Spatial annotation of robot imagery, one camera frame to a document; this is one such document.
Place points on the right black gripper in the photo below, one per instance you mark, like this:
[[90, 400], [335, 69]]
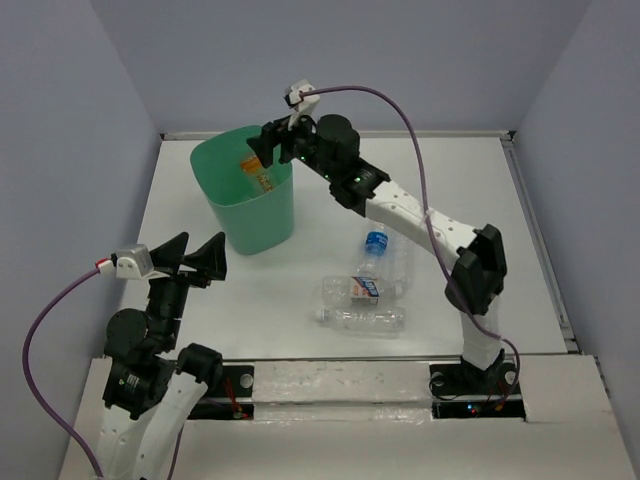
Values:
[[275, 132]]

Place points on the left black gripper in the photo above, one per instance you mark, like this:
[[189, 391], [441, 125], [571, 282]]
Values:
[[211, 258]]

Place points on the orange label plastic bottle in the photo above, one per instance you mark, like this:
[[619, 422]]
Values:
[[257, 175]]

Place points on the blue label clear bottle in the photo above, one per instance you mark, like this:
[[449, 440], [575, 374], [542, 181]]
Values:
[[374, 249]]

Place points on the clear bottle white cap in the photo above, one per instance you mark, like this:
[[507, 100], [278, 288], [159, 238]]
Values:
[[401, 263]]

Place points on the square bottle blue-orange label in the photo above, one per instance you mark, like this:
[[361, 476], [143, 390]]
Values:
[[365, 291]]

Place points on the long clear bottle front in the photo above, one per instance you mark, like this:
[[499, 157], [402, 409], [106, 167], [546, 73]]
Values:
[[385, 323]]

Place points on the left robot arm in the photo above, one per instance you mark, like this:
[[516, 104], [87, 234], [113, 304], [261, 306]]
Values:
[[148, 397]]

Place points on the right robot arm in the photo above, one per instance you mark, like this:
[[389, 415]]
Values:
[[472, 259]]

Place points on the green plastic bin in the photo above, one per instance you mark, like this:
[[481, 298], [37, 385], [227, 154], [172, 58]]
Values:
[[252, 224]]

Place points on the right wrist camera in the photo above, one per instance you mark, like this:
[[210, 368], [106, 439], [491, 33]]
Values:
[[301, 97]]

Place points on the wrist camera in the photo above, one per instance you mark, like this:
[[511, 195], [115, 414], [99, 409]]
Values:
[[133, 262], [301, 97]]

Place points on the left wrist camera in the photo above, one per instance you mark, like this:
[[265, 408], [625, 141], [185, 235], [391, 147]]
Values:
[[133, 262]]

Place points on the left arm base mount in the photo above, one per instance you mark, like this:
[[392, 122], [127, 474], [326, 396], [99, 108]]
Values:
[[231, 399]]

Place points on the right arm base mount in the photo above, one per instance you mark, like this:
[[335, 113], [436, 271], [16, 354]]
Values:
[[454, 398]]

